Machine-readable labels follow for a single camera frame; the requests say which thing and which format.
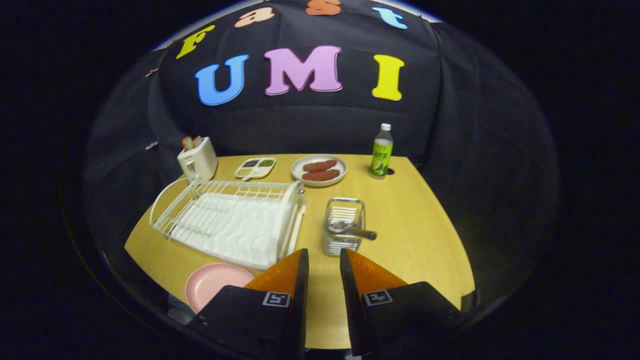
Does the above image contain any green label drink bottle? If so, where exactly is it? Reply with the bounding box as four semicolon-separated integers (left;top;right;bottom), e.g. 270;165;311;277
369;123;394;179

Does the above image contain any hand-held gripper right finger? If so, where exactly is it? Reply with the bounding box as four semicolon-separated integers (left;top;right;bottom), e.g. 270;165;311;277
339;248;466;358

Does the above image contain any white plate with sausages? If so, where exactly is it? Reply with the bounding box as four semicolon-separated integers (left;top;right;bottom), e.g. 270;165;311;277
291;154;348;188

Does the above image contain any pink plate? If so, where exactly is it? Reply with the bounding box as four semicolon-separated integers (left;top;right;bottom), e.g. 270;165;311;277
185;263;256;314

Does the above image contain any white wire dish rack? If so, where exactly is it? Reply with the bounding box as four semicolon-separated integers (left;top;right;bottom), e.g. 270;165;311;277
149;176;307;271

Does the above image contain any metal spoon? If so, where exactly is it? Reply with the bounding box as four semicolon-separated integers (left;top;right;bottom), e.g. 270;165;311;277
327;221;377;241

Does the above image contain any white toaster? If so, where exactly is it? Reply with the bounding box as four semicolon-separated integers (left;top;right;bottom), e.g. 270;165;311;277
177;137;218;182

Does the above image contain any white divided condiment tray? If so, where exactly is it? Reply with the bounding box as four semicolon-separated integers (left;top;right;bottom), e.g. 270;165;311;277
234;157;277;181

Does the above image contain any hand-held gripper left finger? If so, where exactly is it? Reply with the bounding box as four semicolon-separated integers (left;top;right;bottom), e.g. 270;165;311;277
186;248;310;360

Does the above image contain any metal wire basket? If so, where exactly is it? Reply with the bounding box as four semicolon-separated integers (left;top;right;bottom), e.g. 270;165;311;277
322;197;366;257

